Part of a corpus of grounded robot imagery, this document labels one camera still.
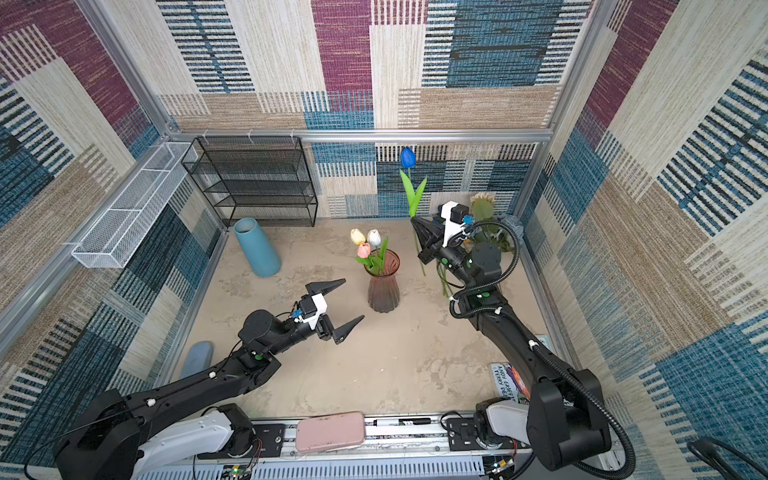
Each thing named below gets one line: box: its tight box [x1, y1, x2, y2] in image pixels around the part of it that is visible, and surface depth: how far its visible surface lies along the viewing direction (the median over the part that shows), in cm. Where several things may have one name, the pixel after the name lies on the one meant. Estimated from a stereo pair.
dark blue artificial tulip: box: [399, 147, 428, 277], surface depth 67 cm
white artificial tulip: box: [366, 228, 382, 256], surface depth 79 cm
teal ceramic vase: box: [234, 217, 282, 278], surface depth 95 cm
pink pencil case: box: [295, 411, 366, 452], surface depth 76 cm
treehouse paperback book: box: [490, 362, 531, 404], surface depth 81 cm
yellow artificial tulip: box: [350, 228, 366, 246], surface depth 77 cm
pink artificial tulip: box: [355, 243, 382, 275], surface depth 76 cm
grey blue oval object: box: [180, 341, 213, 378], surface depth 87 cm
